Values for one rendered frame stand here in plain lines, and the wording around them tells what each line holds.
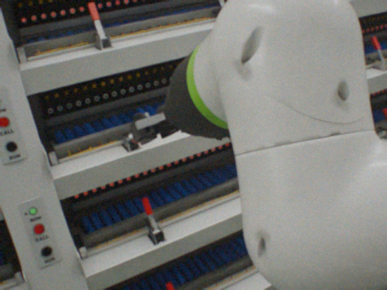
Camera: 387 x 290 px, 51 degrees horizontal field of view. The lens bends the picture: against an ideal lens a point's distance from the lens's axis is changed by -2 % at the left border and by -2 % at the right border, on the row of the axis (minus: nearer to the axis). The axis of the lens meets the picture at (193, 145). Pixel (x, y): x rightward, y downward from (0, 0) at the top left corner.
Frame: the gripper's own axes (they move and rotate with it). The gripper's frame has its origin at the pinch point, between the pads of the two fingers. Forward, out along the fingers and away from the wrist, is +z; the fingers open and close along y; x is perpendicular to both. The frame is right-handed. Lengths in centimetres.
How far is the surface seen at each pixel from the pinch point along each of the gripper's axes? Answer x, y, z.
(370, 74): -1, 64, 17
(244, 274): -37, 19, 30
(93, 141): 3.1, -5.9, 21.7
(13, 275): -16.1, -27.8, 26.9
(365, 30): 13, 83, 30
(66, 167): -0.2, -12.6, 18.8
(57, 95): 15.4, -8.8, 28.9
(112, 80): 15.5, 3.6, 28.7
